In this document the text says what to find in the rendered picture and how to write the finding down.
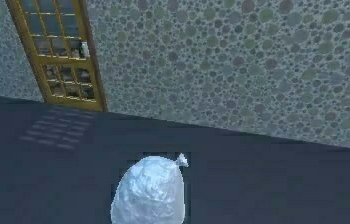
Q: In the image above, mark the white tied plastic bag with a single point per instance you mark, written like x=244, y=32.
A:
x=148, y=192

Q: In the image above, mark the yellow glazed room door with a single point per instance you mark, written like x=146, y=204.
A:
x=37, y=60

